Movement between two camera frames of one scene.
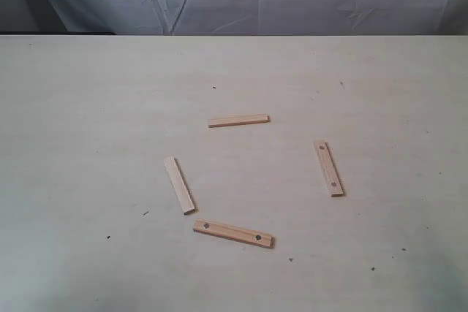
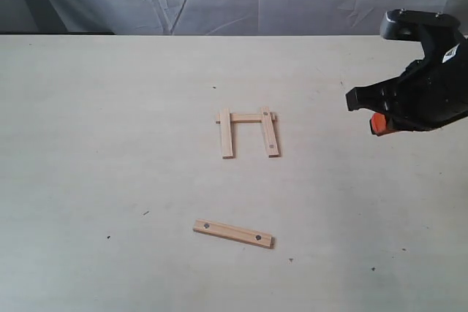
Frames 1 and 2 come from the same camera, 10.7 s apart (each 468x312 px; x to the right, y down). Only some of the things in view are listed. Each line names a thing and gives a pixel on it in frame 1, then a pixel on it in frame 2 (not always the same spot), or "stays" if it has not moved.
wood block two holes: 330,168 to 271,132
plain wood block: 180,185 to 227,135
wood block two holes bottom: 223,231 stays
